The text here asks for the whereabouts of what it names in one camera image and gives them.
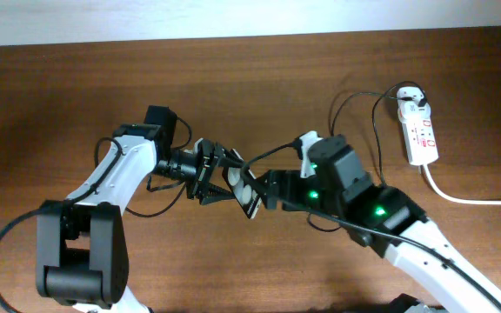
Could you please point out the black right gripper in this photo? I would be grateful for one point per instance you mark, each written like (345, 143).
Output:
(291, 179)

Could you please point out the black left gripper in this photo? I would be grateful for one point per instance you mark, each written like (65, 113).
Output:
(203, 174)

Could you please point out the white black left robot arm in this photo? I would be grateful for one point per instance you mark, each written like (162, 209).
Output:
(82, 258)

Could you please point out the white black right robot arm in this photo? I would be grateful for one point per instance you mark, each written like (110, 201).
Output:
(333, 184)

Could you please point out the white charger plug adapter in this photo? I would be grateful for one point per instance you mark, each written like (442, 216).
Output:
(411, 98)

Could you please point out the white power strip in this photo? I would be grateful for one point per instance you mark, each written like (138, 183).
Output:
(419, 138)

